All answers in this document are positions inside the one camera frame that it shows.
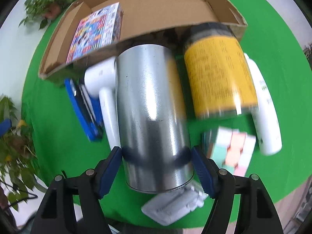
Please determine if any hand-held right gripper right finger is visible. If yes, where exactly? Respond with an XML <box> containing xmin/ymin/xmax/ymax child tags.
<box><xmin>191</xmin><ymin>146</ymin><xmax>284</xmax><ymax>234</ymax></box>

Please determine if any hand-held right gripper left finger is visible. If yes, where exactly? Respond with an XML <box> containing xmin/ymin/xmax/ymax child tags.
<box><xmin>30</xmin><ymin>146</ymin><xmax>122</xmax><ymax>234</ymax></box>

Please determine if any pastel puzzle cube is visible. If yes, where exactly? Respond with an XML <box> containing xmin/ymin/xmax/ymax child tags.
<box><xmin>201</xmin><ymin>127</ymin><xmax>256</xmax><ymax>177</ymax></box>

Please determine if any white plastic block toy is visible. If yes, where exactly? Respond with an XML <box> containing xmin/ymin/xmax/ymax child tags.
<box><xmin>141</xmin><ymin>182</ymin><xmax>207</xmax><ymax>226</ymax></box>

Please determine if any silver metal can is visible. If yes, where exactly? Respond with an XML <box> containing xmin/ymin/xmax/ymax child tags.
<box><xmin>114</xmin><ymin>44</ymin><xmax>194</xmax><ymax>194</ymax></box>

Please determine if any white spray bottle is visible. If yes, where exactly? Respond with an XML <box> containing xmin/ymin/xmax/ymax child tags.
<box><xmin>244</xmin><ymin>53</ymin><xmax>283</xmax><ymax>156</ymax></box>

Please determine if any yellow label jar black lid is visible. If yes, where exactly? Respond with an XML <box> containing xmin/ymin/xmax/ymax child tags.
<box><xmin>183</xmin><ymin>22</ymin><xmax>259</xmax><ymax>120</ymax></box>

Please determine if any cardboard box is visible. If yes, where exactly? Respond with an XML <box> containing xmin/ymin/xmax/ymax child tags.
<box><xmin>38</xmin><ymin>0</ymin><xmax>248</xmax><ymax>88</ymax></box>

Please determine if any blue stapler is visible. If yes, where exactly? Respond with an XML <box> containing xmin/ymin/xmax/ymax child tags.
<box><xmin>64</xmin><ymin>78</ymin><xmax>104</xmax><ymax>142</ymax></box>

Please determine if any white handheld fan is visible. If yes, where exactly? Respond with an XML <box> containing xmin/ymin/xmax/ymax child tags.
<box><xmin>84</xmin><ymin>56</ymin><xmax>121</xmax><ymax>152</ymax></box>

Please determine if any leafy plant with yellow leaves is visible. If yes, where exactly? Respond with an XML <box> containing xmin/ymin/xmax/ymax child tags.
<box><xmin>0</xmin><ymin>94</ymin><xmax>48</xmax><ymax>211</ymax></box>

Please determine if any blue object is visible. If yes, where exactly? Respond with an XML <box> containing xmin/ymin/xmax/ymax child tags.
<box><xmin>0</xmin><ymin>119</ymin><xmax>12</xmax><ymax>136</ymax></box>

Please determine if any colorful printed flat box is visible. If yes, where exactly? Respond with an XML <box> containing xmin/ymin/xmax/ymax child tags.
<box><xmin>66</xmin><ymin>2</ymin><xmax>123</xmax><ymax>63</ymax></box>

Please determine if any potted green plant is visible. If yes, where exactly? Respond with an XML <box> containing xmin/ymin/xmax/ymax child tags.
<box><xmin>19</xmin><ymin>0</ymin><xmax>82</xmax><ymax>31</ymax></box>

